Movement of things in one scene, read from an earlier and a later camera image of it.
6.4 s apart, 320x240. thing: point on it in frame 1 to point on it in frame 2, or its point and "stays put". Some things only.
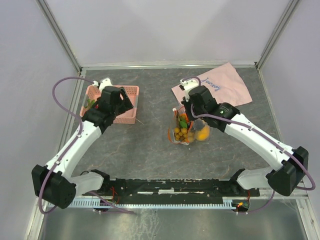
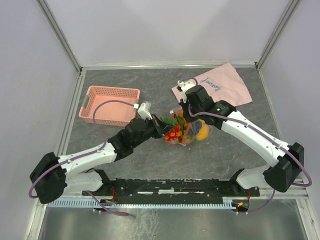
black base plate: (174, 188) stays put
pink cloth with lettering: (224, 83) stays put
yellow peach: (203, 134) stays put
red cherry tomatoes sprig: (91, 104) to (173, 134)
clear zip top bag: (182, 130) stays put
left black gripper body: (124, 105) to (155, 130)
